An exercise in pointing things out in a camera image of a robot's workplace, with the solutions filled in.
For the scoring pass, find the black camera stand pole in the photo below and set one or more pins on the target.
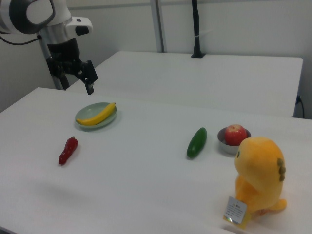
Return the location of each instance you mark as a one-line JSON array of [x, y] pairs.
[[197, 26]]

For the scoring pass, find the white paper tag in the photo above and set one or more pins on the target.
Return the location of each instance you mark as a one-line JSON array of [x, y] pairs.
[[234, 209]]

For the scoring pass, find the green cucumber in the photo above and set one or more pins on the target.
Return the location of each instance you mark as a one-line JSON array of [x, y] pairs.
[[197, 143]]

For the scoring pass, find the yellow banana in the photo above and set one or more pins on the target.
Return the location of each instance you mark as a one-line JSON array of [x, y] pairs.
[[97, 117]]

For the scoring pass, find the red apple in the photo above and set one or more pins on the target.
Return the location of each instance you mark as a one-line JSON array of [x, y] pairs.
[[235, 135]]

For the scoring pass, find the silver aluminium frame post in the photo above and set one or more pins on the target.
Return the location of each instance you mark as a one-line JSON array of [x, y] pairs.
[[52, 80]]

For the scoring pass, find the grey partition post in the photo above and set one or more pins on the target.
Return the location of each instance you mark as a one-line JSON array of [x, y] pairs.
[[159, 24]]

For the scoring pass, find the orange plush toy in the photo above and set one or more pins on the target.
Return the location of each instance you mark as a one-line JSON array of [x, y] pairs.
[[260, 170]]

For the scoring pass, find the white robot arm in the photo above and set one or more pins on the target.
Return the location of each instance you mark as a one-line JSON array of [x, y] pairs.
[[31, 14]]

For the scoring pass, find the red chili pepper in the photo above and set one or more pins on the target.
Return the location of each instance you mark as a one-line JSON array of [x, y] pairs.
[[68, 151]]

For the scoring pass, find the silver metal bowl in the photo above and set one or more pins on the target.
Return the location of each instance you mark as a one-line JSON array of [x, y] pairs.
[[225, 146]]

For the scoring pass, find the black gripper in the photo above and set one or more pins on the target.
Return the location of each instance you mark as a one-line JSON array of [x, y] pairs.
[[64, 57]]

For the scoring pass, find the pale green plastic plate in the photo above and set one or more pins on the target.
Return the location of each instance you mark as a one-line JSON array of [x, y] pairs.
[[90, 112]]

